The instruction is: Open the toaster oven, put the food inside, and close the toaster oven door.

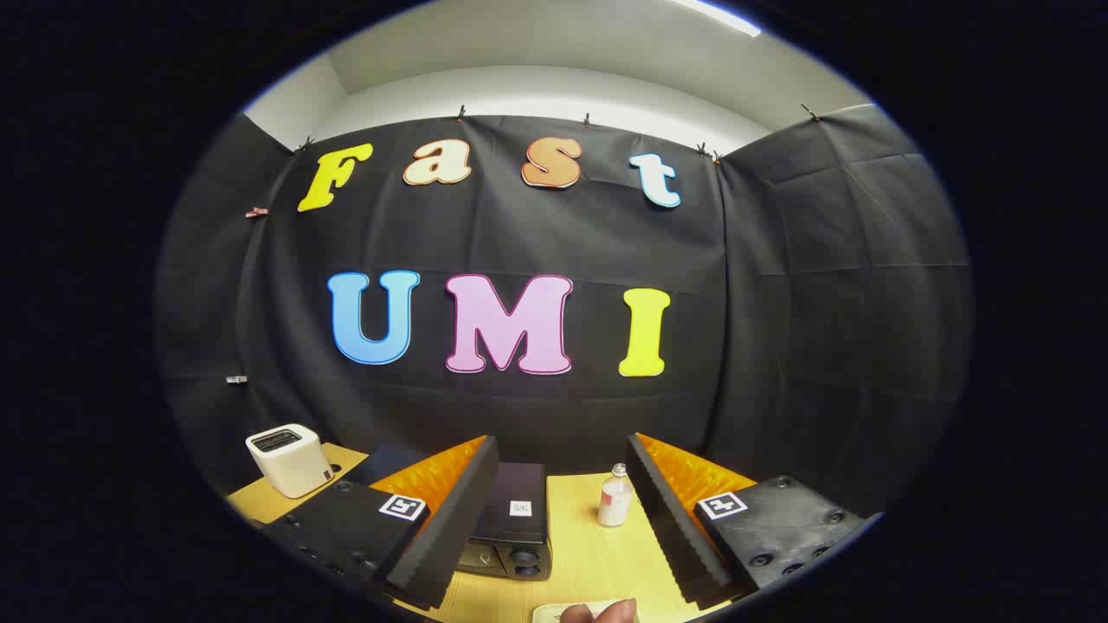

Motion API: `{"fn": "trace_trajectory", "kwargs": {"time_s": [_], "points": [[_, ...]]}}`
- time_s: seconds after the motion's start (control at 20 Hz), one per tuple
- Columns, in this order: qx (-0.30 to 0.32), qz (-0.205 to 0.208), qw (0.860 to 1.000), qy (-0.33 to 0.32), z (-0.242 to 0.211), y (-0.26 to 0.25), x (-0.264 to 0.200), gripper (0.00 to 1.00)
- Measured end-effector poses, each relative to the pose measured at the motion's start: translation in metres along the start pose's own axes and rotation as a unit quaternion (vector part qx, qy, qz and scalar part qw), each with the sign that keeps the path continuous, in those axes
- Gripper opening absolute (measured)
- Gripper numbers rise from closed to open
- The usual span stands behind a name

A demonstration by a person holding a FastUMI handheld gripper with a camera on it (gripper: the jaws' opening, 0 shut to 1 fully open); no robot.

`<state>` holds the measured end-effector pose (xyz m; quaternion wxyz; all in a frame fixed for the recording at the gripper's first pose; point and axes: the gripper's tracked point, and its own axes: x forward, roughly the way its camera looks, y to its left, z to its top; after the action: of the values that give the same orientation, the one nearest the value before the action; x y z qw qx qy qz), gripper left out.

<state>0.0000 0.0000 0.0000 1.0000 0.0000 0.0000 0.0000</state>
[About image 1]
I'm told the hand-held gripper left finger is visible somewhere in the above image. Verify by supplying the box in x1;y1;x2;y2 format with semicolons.
260;435;500;611

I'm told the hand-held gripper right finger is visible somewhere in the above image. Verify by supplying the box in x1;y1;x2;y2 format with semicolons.
625;433;866;609

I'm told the black toaster oven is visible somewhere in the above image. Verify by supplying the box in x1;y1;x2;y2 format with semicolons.
457;462;555;582

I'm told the cream square plate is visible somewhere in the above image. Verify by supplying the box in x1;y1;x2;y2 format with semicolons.
531;599;641;623

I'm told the white toaster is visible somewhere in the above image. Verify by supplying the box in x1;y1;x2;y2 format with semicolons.
245;423;335;499

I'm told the small clear bottle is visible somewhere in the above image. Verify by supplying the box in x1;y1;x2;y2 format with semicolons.
596;463;635;528

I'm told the black backdrop cloth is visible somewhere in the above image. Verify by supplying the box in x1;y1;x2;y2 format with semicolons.
156;104;977;520

